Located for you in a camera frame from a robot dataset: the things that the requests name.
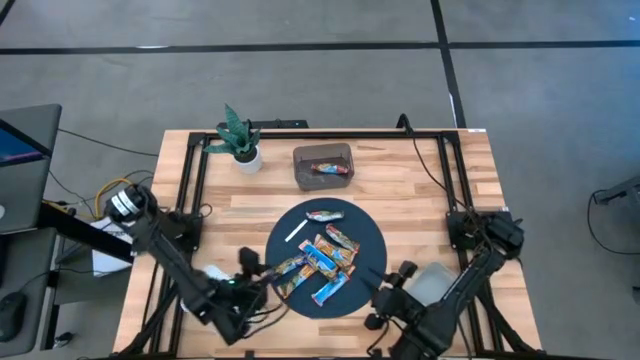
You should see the black floor cable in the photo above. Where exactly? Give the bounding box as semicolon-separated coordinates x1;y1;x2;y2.
586;189;640;256

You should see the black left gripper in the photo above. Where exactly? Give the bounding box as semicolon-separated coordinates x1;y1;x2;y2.
219;248;282;326

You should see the white paper sheet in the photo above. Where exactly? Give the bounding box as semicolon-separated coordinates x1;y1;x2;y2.
91;209;140;277

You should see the white stick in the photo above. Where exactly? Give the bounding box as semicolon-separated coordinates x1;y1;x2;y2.
284;218;309;243

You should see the purple label chewy granola bar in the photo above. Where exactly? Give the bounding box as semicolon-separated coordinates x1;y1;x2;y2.
276;263;317;300
272;254;307;279

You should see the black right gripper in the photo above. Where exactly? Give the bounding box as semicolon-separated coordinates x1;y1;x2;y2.
359;260;426;331

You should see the black aluminium table frame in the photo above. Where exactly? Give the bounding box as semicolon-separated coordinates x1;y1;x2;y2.
117;130;544;360

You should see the black power strip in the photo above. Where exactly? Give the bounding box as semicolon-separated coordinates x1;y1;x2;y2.
217;118;310;130

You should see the grey metal stand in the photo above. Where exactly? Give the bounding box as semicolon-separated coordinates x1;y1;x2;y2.
592;174;640;206

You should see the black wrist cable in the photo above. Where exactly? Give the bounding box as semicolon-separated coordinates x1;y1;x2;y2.
242;299;292;337
366;324;394;359

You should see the grey plastic bin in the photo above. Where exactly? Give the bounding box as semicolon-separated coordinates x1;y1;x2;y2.
402;262;459;307

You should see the grey laptop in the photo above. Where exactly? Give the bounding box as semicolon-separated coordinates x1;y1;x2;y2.
0;103;64;236

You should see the brown plastic bin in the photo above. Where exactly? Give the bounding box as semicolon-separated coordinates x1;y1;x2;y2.
292;142;356;192

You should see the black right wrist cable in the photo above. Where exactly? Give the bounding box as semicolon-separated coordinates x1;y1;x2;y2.
366;324;394;359

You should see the dark blue round woven placemat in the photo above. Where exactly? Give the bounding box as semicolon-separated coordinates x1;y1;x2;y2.
264;197;389;320

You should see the yellow cable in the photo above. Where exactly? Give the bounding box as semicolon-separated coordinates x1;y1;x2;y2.
92;177;136;221

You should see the black side desk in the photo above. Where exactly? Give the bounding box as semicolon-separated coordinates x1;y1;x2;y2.
37;202;135;264

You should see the white plastic bin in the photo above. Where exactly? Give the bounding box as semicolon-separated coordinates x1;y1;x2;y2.
179;264;234;314

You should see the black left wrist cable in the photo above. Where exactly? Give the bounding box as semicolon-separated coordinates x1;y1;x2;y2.
242;299;292;337

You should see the black computer mouse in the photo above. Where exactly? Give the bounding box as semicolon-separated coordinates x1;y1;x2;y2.
0;291;29;344

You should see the white plant pot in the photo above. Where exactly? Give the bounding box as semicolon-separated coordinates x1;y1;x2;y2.
233;147;264;175

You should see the black table cable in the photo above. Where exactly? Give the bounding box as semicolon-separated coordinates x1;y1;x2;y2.
397;113;482;236

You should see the green snake plant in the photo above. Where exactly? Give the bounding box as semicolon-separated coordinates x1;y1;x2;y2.
202;103;262;164

